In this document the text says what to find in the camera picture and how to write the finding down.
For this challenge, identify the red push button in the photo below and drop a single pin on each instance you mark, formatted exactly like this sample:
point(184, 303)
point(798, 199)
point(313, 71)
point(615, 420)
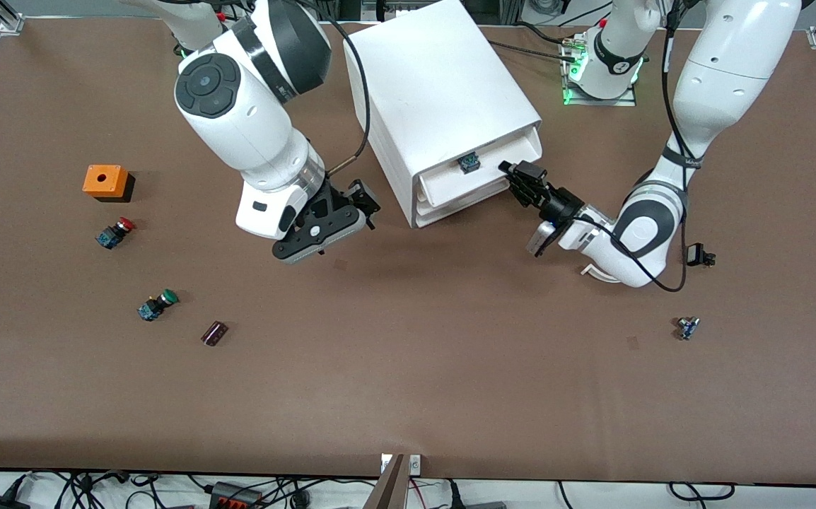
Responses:
point(112, 235)

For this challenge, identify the wooden beam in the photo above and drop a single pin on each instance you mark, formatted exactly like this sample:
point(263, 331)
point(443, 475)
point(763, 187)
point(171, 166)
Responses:
point(388, 488)

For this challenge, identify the small black switch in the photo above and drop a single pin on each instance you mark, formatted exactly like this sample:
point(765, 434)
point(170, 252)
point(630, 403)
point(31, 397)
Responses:
point(696, 254)

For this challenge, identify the aluminium frame post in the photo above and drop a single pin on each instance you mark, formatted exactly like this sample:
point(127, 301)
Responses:
point(503, 10)

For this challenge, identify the white curved plastic strip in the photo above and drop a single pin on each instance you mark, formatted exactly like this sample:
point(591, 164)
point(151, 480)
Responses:
point(587, 270)

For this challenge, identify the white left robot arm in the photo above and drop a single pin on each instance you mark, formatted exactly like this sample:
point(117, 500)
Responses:
point(726, 71)

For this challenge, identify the black orange power strip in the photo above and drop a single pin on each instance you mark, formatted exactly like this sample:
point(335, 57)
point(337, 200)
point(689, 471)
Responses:
point(235, 498)

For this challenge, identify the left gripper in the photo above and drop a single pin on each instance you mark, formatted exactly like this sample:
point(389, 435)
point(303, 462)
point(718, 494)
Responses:
point(558, 203)

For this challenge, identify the green push button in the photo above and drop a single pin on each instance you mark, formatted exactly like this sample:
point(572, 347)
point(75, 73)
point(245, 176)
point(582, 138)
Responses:
point(155, 306)

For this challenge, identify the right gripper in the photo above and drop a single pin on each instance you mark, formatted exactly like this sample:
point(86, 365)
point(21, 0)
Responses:
point(338, 197)

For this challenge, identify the white plastic drawer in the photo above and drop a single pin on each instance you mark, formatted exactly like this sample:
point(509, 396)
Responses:
point(426, 218)
point(425, 209)
point(461, 189)

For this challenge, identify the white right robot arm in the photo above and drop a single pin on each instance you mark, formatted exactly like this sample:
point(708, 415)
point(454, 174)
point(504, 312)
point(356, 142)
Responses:
point(238, 120)

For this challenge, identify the white drawer cabinet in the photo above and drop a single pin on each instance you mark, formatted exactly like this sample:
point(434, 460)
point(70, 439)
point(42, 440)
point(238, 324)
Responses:
point(422, 71)

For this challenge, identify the dark purple capacitor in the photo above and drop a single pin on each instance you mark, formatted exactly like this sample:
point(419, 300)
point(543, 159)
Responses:
point(214, 334)

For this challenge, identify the small white bracket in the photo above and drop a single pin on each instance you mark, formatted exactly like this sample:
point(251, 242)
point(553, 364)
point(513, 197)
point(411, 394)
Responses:
point(415, 464)
point(385, 463)

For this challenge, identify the yellow push button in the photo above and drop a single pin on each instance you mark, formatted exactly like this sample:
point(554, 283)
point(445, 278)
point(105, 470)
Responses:
point(469, 164)

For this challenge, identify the small blue grey component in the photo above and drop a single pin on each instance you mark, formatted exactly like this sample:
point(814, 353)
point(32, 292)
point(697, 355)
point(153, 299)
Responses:
point(687, 328)

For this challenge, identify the orange box with hole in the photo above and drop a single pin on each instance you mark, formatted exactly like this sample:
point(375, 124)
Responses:
point(104, 180)

